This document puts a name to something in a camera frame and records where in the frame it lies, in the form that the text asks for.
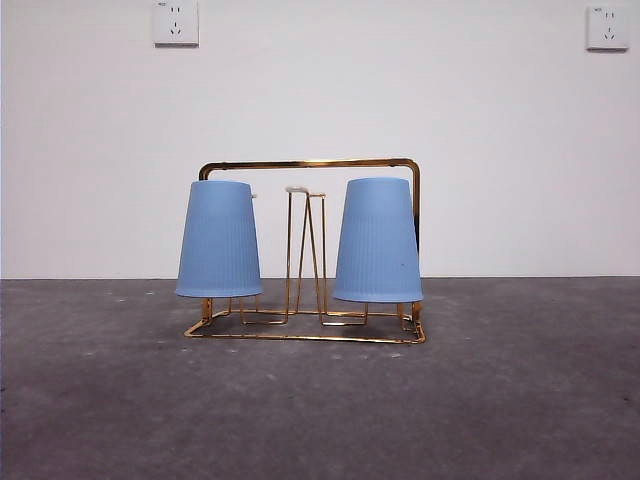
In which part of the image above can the plain blue ribbed cup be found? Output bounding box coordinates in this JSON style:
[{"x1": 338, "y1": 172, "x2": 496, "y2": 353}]
[{"x1": 174, "y1": 179, "x2": 265, "y2": 300}]

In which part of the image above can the gold wire cup rack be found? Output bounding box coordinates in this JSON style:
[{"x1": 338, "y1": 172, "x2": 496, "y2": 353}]
[{"x1": 183, "y1": 157, "x2": 427, "y2": 346}]

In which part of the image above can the white wall socket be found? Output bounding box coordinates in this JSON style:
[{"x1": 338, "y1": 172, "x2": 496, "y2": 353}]
[
  {"x1": 153, "y1": 0, "x2": 200, "y2": 49},
  {"x1": 585, "y1": 5, "x2": 630, "y2": 53}
]

